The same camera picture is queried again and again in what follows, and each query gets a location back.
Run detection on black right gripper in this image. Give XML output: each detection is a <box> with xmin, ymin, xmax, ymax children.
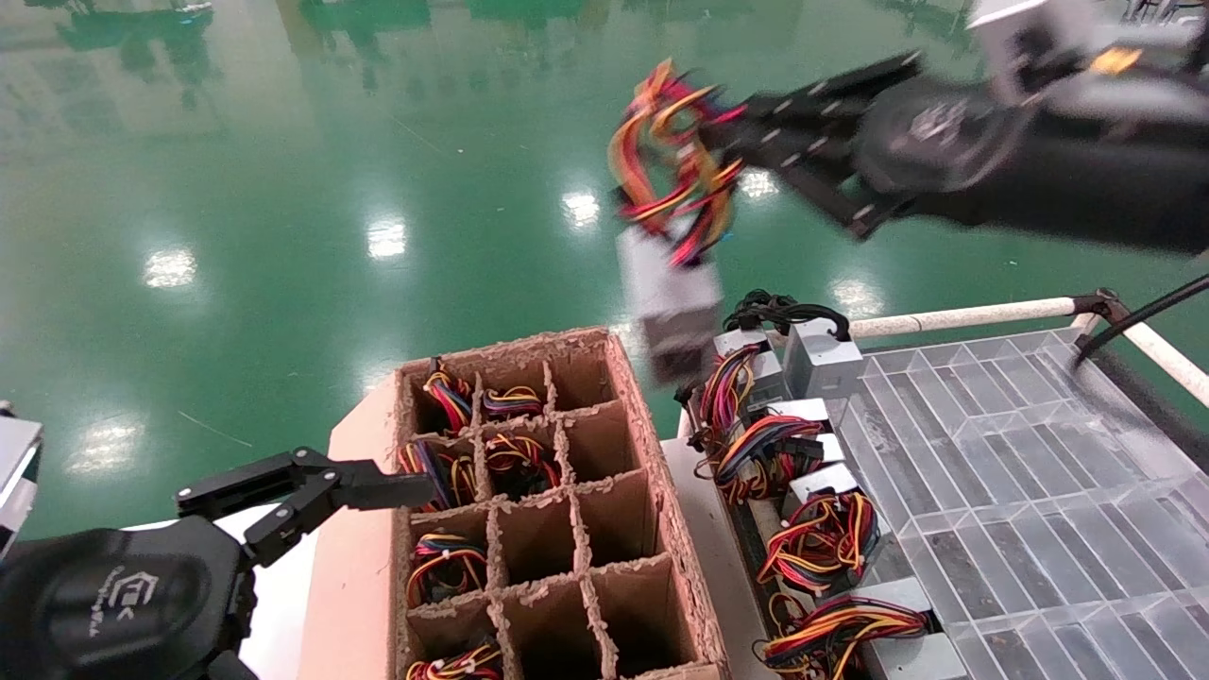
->
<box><xmin>726</xmin><ymin>51</ymin><xmax>1008</xmax><ymax>240</ymax></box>

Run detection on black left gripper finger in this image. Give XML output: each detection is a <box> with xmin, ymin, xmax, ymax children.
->
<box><xmin>174</xmin><ymin>449</ymin><xmax>443</xmax><ymax>522</ymax></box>

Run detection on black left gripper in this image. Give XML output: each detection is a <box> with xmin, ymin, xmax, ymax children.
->
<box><xmin>0</xmin><ymin>470</ymin><xmax>341</xmax><ymax>680</ymax></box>

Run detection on silver power supply coloured wires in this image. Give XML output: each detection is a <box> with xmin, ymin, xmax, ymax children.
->
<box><xmin>480</xmin><ymin>384</ymin><xmax>545</xmax><ymax>423</ymax></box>
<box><xmin>756</xmin><ymin>463</ymin><xmax>884</xmax><ymax>598</ymax></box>
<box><xmin>406</xmin><ymin>532</ymin><xmax>488</xmax><ymax>607</ymax></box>
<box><xmin>404</xmin><ymin>635</ymin><xmax>502</xmax><ymax>680</ymax></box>
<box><xmin>484</xmin><ymin>432</ymin><xmax>561</xmax><ymax>500</ymax></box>
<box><xmin>607</xmin><ymin>57</ymin><xmax>747</xmax><ymax>386</ymax></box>
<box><xmin>420</xmin><ymin>357</ymin><xmax>473</xmax><ymax>435</ymax></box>
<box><xmin>753</xmin><ymin>578</ymin><xmax>969</xmax><ymax>680</ymax></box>
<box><xmin>704</xmin><ymin>397</ymin><xmax>846</xmax><ymax>503</ymax></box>
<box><xmin>692</xmin><ymin>329</ymin><xmax>787</xmax><ymax>454</ymax></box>
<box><xmin>395</xmin><ymin>439</ymin><xmax>478</xmax><ymax>513</ymax></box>

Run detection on pale pink cardboard flap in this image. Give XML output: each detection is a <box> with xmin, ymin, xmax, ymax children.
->
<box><xmin>296</xmin><ymin>373</ymin><xmax>417</xmax><ymax>680</ymax></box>

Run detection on cardboard box with dividers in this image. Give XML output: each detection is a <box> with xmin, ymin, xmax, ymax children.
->
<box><xmin>390</xmin><ymin>326</ymin><xmax>730</xmax><ymax>680</ymax></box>

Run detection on black pipe connector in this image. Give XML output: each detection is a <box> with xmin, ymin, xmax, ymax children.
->
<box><xmin>1069</xmin><ymin>288</ymin><xmax>1139</xmax><ymax>333</ymax></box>

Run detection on clear plastic divider tray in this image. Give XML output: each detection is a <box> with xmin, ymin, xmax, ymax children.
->
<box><xmin>826</xmin><ymin>326</ymin><xmax>1209</xmax><ymax>680</ymax></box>

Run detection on silver power supply black cable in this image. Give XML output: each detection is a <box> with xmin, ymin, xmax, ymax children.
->
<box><xmin>723</xmin><ymin>288</ymin><xmax>862</xmax><ymax>400</ymax></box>

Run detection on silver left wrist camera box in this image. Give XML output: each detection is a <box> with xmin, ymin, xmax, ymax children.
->
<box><xmin>0</xmin><ymin>414</ymin><xmax>43</xmax><ymax>553</ymax></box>

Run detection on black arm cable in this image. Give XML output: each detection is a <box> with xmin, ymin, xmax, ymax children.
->
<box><xmin>1072</xmin><ymin>274</ymin><xmax>1209</xmax><ymax>369</ymax></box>

